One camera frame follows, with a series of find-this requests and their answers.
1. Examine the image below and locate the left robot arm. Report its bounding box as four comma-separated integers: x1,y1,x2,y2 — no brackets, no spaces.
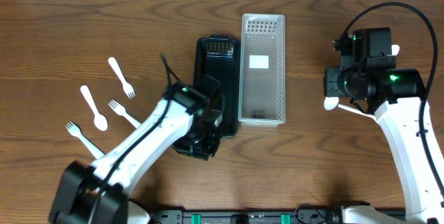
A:
49,75,225,223

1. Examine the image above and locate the clear plastic basket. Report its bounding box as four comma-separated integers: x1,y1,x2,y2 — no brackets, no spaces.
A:
238,13,286,127

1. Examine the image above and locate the white spoon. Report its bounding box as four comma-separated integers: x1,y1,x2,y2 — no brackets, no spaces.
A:
391,44,400,56
337,104,377,122
80,85,108,131

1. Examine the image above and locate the white spoon bowl down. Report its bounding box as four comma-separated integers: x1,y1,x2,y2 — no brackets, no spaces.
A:
323,97,339,110

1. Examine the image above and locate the black plastic basket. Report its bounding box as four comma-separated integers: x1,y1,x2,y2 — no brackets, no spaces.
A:
193,35,241,137

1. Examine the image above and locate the white fork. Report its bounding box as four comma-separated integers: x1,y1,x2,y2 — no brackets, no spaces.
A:
108,57,136,98
108,100,141,128
66,121,105,159

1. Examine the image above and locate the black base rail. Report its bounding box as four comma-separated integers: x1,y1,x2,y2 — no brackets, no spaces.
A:
150,203,342,224

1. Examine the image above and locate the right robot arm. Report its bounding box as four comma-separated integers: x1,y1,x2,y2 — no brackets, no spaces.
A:
323,27,443,223

